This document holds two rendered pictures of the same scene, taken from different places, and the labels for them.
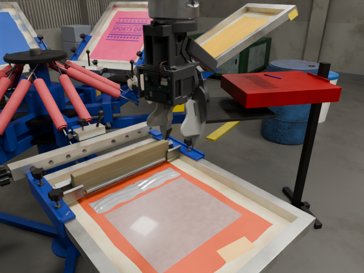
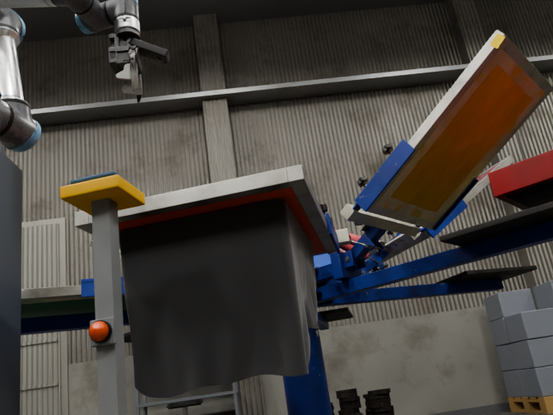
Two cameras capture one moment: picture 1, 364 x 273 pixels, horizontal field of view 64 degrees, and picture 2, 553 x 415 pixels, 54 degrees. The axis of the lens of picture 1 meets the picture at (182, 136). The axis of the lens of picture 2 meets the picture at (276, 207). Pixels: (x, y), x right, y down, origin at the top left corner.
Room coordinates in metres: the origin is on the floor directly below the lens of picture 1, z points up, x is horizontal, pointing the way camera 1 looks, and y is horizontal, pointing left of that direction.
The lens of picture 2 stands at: (-0.12, -1.28, 0.49)
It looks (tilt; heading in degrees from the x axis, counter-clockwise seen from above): 19 degrees up; 51
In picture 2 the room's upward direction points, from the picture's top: 8 degrees counter-clockwise
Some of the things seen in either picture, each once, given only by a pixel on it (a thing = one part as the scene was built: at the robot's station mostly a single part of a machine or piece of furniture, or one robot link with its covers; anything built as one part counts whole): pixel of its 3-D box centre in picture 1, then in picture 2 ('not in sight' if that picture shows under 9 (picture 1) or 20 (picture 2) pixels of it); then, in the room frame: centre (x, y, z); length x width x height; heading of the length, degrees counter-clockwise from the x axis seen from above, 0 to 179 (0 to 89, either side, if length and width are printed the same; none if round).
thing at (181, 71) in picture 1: (171, 62); (126, 52); (0.46, 0.02, 1.50); 0.09 x 0.08 x 0.12; 145
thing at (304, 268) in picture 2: not in sight; (304, 296); (0.89, -0.12, 0.74); 0.46 x 0.04 x 0.42; 42
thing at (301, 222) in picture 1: (160, 201); (230, 235); (0.79, 0.07, 0.97); 0.79 x 0.58 x 0.04; 42
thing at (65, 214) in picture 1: (51, 201); not in sight; (0.79, 0.44, 0.98); 0.30 x 0.05 x 0.07; 42
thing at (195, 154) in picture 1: (176, 149); (327, 235); (1.16, 0.02, 0.98); 0.30 x 0.05 x 0.07; 42
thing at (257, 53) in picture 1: (219, 54); not in sight; (7.03, -0.88, 0.37); 1.87 x 1.71 x 0.74; 55
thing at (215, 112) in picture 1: (163, 117); (415, 265); (1.72, 0.12, 0.91); 1.34 x 0.41 x 0.08; 102
